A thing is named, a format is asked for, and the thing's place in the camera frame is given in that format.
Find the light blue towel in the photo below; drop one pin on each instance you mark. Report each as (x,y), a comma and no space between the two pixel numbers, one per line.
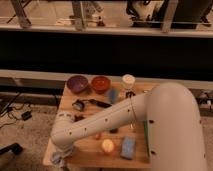
(57,160)

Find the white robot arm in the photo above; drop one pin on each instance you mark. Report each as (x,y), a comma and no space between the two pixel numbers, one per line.
(175,133)

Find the red bowl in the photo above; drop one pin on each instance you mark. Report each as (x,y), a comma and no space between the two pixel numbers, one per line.
(100,84)

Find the blue sponge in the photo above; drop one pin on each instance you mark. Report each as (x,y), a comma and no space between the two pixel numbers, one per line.
(113,95)

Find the white lidded cup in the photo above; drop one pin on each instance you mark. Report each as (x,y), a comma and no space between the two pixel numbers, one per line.
(128,81)

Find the metal cup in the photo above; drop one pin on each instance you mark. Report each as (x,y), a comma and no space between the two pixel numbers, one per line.
(129,94)

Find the purple bowl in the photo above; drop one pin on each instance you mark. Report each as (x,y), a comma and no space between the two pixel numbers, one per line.
(77,84)

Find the bunch of dark grapes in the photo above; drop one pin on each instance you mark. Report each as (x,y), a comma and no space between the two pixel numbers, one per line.
(78,118)

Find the black remote control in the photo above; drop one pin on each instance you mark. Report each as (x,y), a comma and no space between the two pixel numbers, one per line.
(113,131)

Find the orange carrot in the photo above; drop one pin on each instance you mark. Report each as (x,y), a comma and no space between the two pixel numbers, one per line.
(97,136)

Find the green plastic tray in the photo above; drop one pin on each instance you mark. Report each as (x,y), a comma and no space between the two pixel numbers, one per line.
(146,132)

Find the wooden table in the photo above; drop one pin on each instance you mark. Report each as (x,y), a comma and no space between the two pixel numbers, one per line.
(88,152)

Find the blue folded cloth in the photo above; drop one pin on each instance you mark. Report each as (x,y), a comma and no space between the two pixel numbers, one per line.
(128,148)

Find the black power adapter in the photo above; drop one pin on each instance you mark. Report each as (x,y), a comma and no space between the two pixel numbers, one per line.
(26,115)

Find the black handled brush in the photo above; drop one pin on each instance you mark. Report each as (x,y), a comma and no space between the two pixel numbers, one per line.
(80,104)

